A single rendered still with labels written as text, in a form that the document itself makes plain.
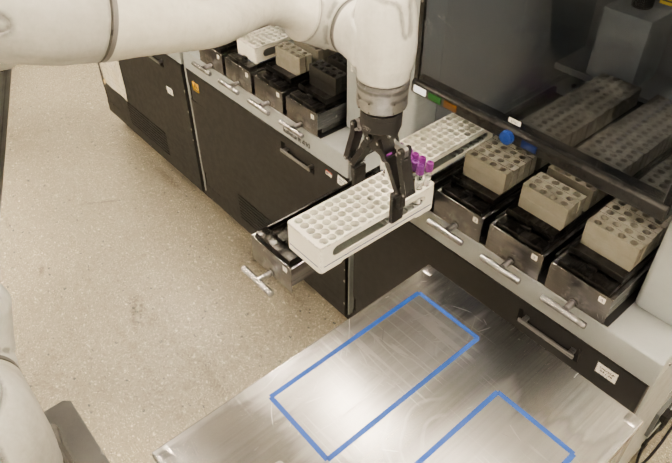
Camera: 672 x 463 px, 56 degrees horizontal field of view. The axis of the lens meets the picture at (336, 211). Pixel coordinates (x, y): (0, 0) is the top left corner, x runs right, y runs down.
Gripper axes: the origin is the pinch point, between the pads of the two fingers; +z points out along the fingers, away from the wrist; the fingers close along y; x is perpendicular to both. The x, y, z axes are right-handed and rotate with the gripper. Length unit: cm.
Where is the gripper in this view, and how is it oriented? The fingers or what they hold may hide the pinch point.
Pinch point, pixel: (376, 197)
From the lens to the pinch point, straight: 124.4
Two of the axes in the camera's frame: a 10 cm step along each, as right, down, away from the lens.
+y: 6.5, 4.9, -5.9
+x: 7.6, -4.1, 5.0
